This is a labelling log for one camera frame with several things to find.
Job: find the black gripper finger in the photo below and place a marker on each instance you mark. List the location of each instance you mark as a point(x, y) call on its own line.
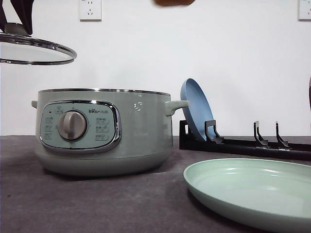
point(24, 10)
point(3, 20)

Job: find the glass steamer lid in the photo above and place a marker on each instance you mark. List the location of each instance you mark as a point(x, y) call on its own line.
point(17, 46)

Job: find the brown potato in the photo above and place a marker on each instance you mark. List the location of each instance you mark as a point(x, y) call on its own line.
point(171, 3)

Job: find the green plate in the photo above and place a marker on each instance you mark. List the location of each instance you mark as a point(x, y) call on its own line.
point(269, 192)

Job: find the green electric steamer pot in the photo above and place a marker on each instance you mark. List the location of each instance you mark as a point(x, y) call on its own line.
point(103, 132)

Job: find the blue plate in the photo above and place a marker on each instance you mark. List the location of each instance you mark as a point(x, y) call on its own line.
point(199, 110)

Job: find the black plate rack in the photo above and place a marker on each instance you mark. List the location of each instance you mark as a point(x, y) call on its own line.
point(188, 141)

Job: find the white wall socket left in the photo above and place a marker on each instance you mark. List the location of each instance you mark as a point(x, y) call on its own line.
point(90, 10)

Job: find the white wall socket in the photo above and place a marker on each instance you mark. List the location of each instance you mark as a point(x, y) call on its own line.
point(90, 10)
point(302, 11)

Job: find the white wall socket right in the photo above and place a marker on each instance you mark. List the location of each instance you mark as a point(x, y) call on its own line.
point(302, 11)

